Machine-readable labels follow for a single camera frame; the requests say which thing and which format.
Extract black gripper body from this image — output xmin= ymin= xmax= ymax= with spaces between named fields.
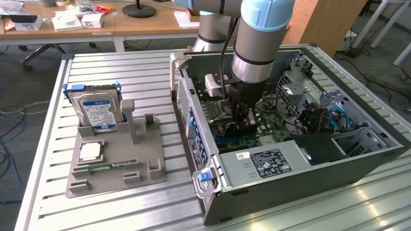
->
xmin=226 ymin=81 xmax=266 ymax=108

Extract green graphics card black shroud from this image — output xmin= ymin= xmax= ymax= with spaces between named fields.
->
xmin=221 ymin=119 xmax=257 ymax=138

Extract CPU socket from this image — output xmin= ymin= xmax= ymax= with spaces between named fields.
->
xmin=217 ymin=98 xmax=232 ymax=116

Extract green motherboard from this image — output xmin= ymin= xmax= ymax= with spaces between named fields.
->
xmin=193 ymin=80 xmax=292 ymax=154

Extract silver perforated disk cage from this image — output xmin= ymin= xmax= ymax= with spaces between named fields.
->
xmin=274 ymin=51 xmax=325 ymax=109

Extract blue card retainer strip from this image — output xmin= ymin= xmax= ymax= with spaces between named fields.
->
xmin=186 ymin=107 xmax=208 ymax=168

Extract grey power supply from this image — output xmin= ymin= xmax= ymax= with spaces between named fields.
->
xmin=217 ymin=141 xmax=312 ymax=189

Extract blue case latch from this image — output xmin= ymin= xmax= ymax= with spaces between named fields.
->
xmin=197 ymin=172 xmax=214 ymax=184

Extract black open PC case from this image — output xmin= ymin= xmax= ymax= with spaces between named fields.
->
xmin=169 ymin=46 xmax=405 ymax=227

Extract white paper stack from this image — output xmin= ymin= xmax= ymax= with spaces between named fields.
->
xmin=173 ymin=11 xmax=200 ymax=30

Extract brown cardboard box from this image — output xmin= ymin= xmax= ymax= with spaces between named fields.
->
xmin=186 ymin=8 xmax=201 ymax=23

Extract grey parts rack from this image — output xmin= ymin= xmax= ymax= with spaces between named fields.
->
xmin=65 ymin=99 xmax=168 ymax=200

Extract hard disk blue caddy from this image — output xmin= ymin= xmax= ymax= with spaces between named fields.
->
xmin=60 ymin=83 xmax=125 ymax=133

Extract green RAM stick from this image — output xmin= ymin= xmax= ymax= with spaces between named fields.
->
xmin=72 ymin=160 xmax=137 ymax=174

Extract black round lamp base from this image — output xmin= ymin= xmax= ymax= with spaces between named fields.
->
xmin=121 ymin=0 xmax=157 ymax=19

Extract silver CPU chip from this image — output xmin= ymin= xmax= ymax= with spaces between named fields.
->
xmin=78 ymin=143 xmax=101 ymax=161

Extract small white labelled box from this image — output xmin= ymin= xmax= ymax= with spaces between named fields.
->
xmin=80 ymin=13 xmax=105 ymax=29

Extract clear bag dark parts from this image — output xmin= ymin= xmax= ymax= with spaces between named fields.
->
xmin=76 ymin=0 xmax=96 ymax=13

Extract white box with white roll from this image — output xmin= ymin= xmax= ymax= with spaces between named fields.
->
xmin=52 ymin=11 xmax=84 ymax=33

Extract black chair base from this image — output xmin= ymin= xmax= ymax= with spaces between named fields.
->
xmin=18 ymin=43 xmax=97 ymax=72

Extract white box black lid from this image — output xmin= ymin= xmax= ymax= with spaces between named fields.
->
xmin=7 ymin=14 xmax=43 ymax=31

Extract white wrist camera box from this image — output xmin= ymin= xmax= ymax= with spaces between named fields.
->
xmin=204 ymin=73 xmax=237 ymax=97

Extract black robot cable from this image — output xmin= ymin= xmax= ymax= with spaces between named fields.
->
xmin=218 ymin=16 xmax=240 ymax=103

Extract red wire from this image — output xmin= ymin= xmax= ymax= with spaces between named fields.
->
xmin=320 ymin=108 xmax=330 ymax=132

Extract grey case handle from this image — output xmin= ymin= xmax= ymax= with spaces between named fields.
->
xmin=169 ymin=53 xmax=188 ymax=93
xmin=190 ymin=167 xmax=222 ymax=199

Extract blue wire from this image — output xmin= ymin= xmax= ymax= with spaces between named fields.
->
xmin=326 ymin=105 xmax=353 ymax=132

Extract silver disk bay bracket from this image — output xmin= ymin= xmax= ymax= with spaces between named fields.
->
xmin=329 ymin=127 xmax=388 ymax=157

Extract black floor cable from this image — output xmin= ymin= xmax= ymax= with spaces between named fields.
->
xmin=333 ymin=55 xmax=411 ymax=111

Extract white table frame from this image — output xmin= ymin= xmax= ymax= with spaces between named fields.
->
xmin=350 ymin=0 xmax=411 ymax=66

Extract white floor cable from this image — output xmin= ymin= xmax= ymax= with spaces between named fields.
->
xmin=0 ymin=100 xmax=50 ymax=115

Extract blue floor cable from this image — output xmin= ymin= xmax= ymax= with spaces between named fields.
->
xmin=0 ymin=115 xmax=22 ymax=206

